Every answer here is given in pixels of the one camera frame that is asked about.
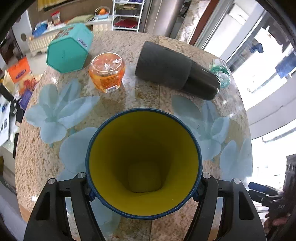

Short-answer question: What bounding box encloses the blue cup yellow inside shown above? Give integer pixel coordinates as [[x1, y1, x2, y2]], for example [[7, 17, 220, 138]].
[[85, 108, 202, 220]]

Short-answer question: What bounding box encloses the person's right hand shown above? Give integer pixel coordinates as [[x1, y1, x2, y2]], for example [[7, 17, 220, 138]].
[[263, 213, 290, 234]]

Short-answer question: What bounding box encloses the clear green glass jar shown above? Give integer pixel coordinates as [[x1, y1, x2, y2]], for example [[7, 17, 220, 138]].
[[210, 59, 231, 88]]

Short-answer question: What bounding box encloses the black carbon pattern tumbler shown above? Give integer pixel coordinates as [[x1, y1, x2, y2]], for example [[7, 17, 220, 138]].
[[135, 41, 221, 100]]

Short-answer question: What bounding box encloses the purple box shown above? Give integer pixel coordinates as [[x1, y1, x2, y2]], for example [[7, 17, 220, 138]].
[[19, 89, 32, 110]]

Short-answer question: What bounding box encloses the orange plastic jar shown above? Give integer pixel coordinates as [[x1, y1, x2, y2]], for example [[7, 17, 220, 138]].
[[88, 52, 125, 93]]

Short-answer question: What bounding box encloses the orange shopping bag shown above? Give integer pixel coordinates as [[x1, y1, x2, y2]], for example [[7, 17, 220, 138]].
[[8, 56, 31, 83]]

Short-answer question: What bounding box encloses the teal hexagonal tin box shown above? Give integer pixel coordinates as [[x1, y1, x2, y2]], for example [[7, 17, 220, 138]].
[[46, 23, 93, 73]]

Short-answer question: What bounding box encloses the silver standing air conditioner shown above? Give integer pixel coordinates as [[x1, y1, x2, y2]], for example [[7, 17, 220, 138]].
[[144, 0, 184, 37]]

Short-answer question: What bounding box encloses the patterned beige curtain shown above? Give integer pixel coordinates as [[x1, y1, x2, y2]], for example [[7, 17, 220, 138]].
[[175, 0, 210, 44]]

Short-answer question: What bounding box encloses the white tv cabinet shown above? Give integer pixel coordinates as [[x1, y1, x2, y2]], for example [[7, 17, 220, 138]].
[[28, 17, 112, 56]]

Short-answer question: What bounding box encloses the white metal shelf rack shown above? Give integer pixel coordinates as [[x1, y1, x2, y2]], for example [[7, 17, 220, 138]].
[[112, 1, 145, 32]]

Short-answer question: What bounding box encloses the green cushion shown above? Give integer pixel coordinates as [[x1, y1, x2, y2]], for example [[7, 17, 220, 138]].
[[66, 15, 94, 25]]

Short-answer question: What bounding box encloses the fruit basket with oranges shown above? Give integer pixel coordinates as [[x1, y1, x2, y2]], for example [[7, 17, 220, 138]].
[[94, 6, 110, 20]]

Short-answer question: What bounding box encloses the red snack bag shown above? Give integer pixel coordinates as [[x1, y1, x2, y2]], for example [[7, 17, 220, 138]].
[[51, 11, 61, 26]]

